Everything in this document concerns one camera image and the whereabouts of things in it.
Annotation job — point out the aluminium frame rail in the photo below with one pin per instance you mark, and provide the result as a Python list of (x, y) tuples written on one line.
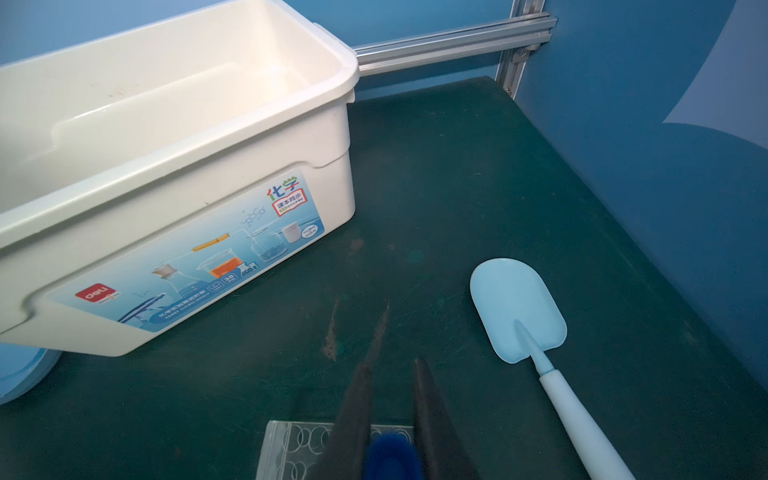
[(412, 52)]

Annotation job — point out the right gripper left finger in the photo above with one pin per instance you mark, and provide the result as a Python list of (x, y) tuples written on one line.
[(344, 454)]

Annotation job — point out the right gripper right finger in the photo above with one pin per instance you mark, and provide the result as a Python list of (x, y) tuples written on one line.
[(441, 451)]

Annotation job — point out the clear test tube rack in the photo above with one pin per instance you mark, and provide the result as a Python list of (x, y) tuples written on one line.
[(290, 448)]

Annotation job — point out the white plastic storage bin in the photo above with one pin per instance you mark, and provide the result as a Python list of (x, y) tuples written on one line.
[(148, 174)]

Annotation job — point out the light blue bin lid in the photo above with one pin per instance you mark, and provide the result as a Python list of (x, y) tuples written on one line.
[(22, 368)]

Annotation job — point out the light blue plastic scoop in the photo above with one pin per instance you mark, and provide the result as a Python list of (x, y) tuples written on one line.
[(523, 321)]

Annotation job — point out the test tube blue cap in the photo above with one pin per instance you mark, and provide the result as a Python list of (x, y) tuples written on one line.
[(392, 457)]

